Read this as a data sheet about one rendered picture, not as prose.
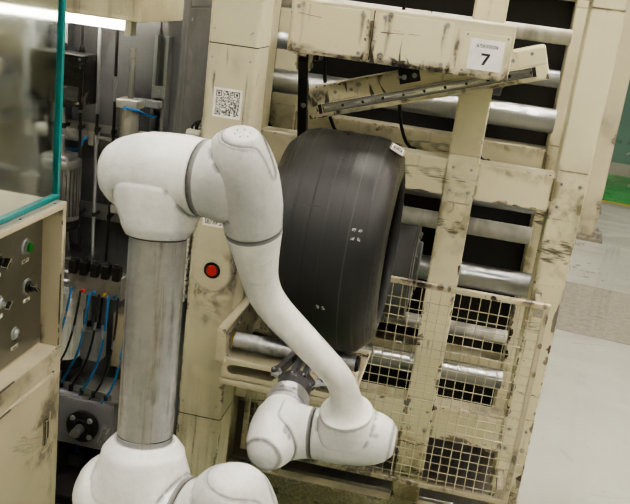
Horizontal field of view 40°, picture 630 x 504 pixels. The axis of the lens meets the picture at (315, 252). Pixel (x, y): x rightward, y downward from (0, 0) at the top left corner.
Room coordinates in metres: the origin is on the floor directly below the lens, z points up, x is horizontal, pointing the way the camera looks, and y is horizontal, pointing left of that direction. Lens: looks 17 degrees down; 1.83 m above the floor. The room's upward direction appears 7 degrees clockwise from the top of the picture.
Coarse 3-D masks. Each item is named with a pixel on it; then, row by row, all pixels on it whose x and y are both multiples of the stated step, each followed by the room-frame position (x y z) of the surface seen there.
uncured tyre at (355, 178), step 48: (336, 144) 2.12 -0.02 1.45; (384, 144) 2.16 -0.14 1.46; (288, 192) 2.00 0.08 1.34; (336, 192) 1.99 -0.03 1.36; (384, 192) 2.02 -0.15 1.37; (288, 240) 1.95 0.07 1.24; (336, 240) 1.94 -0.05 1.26; (384, 240) 1.98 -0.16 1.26; (288, 288) 1.95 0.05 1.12; (336, 288) 1.92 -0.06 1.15; (384, 288) 2.32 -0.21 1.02; (336, 336) 1.98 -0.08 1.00
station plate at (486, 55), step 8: (472, 40) 2.35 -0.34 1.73; (480, 40) 2.34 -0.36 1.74; (488, 40) 2.34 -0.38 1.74; (472, 48) 2.35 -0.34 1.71; (480, 48) 2.34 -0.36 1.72; (488, 48) 2.34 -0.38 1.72; (496, 48) 2.34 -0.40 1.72; (504, 48) 2.33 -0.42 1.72; (472, 56) 2.35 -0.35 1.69; (480, 56) 2.34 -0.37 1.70; (488, 56) 2.34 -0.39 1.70; (496, 56) 2.34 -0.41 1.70; (472, 64) 2.35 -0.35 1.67; (480, 64) 2.34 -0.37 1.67; (488, 64) 2.34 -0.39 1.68; (496, 64) 2.33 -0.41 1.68; (496, 72) 2.33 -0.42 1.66
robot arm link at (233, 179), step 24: (216, 144) 1.35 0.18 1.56; (240, 144) 1.34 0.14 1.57; (264, 144) 1.37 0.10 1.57; (192, 168) 1.36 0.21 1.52; (216, 168) 1.35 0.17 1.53; (240, 168) 1.33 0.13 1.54; (264, 168) 1.35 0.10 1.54; (192, 192) 1.35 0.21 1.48; (216, 192) 1.34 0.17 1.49; (240, 192) 1.34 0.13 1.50; (264, 192) 1.35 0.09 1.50; (216, 216) 1.36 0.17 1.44; (240, 216) 1.35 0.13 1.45; (264, 216) 1.36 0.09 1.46; (240, 240) 1.37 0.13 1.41; (264, 240) 1.37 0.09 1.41
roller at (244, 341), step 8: (232, 336) 2.10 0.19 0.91; (240, 336) 2.10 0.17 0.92; (248, 336) 2.10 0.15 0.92; (256, 336) 2.10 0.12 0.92; (232, 344) 2.10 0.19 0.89; (240, 344) 2.09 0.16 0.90; (248, 344) 2.08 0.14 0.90; (256, 344) 2.08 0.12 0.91; (264, 344) 2.08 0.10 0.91; (272, 344) 2.08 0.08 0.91; (280, 344) 2.08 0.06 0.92; (256, 352) 2.09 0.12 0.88; (264, 352) 2.08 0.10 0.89; (272, 352) 2.07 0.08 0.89; (280, 352) 2.07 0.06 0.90; (288, 352) 2.07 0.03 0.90; (336, 352) 2.06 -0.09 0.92; (344, 352) 2.07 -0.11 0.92; (344, 360) 2.05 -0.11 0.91; (352, 360) 2.04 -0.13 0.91; (352, 368) 2.04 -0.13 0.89
